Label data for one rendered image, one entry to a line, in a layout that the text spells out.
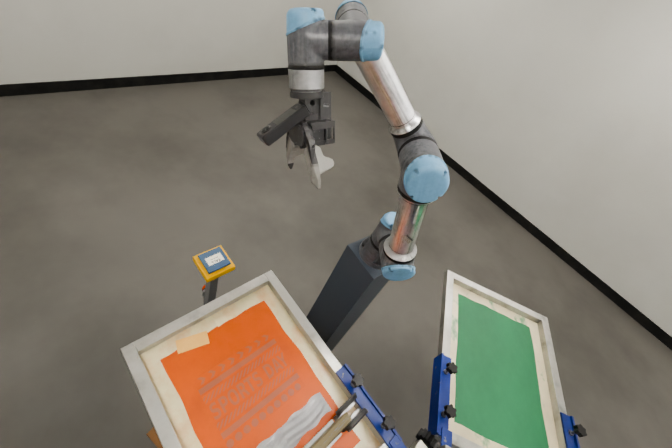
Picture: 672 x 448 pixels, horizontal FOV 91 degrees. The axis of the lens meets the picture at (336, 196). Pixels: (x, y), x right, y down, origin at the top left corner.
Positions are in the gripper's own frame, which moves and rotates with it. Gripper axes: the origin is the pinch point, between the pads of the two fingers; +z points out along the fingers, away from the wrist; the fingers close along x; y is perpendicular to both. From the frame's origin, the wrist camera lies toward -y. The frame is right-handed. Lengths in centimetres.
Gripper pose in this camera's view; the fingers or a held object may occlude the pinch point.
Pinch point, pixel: (300, 179)
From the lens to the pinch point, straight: 78.8
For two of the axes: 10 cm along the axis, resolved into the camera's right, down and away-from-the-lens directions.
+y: 8.5, -2.1, 4.8
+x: -5.2, -3.6, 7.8
